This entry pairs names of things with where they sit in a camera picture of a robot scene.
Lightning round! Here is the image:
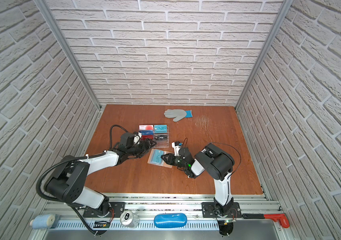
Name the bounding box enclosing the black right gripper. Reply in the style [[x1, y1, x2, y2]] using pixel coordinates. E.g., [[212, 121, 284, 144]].
[[161, 153, 189, 170]]

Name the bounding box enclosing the clear acrylic card display stand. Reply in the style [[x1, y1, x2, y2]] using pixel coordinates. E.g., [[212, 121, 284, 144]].
[[138, 125, 169, 148]]

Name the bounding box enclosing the teal VIP card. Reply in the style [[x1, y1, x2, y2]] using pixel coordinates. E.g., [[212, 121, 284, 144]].
[[148, 149, 165, 166], [153, 125, 168, 134]]

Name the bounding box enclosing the beige leather card holder wallet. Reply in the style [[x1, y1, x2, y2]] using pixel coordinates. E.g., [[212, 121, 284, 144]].
[[147, 149, 173, 168]]

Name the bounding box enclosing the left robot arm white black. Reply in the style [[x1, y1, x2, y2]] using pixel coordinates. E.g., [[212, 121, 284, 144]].
[[36, 132, 156, 215]]

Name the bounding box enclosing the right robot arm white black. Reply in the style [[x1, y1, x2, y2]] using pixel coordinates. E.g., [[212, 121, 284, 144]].
[[161, 143, 235, 216]]

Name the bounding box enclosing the black VIP card in stand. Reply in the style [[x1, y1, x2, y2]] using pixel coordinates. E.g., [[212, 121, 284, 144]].
[[153, 135, 168, 141]]

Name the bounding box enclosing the red gold VIP card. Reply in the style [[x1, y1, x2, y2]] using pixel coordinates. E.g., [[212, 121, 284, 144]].
[[141, 135, 153, 140]]

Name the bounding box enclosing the blue VIP card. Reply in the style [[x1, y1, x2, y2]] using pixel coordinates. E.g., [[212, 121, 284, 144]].
[[139, 130, 153, 136]]

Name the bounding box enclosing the white red april card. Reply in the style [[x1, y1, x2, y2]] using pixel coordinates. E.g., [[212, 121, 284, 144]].
[[139, 125, 154, 131]]

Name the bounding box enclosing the grey blue work glove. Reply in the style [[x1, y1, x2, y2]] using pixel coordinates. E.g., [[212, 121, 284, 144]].
[[164, 109, 193, 122]]

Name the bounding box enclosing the blue oval case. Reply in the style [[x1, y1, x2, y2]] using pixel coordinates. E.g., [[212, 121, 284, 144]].
[[153, 213, 188, 229]]

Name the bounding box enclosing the silver can top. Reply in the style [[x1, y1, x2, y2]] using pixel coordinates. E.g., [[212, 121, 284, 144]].
[[120, 210, 139, 228]]

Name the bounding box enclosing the small black label box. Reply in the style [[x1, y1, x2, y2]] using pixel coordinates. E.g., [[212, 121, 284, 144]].
[[93, 221, 110, 229]]

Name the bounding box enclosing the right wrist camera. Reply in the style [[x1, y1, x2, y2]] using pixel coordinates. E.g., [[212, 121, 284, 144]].
[[172, 141, 183, 156]]

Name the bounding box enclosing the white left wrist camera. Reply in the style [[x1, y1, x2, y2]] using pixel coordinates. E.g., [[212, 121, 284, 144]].
[[133, 132, 142, 145]]

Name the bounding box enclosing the black corrugated cable left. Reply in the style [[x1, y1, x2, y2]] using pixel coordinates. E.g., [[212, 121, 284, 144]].
[[36, 124, 129, 205]]

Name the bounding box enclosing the thin black cable right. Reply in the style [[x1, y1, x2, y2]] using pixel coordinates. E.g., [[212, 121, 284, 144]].
[[181, 137, 242, 181]]

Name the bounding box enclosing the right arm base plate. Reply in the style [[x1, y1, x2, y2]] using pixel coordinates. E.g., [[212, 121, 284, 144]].
[[202, 202, 242, 219]]

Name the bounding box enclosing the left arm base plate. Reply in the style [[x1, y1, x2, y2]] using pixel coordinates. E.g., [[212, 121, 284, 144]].
[[82, 202, 125, 219]]

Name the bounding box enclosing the red black handled tool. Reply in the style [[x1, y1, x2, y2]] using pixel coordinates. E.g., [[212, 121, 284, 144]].
[[242, 214, 290, 229]]

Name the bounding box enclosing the aluminium frame rail right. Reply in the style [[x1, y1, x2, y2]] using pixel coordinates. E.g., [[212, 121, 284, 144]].
[[235, 0, 293, 111]]

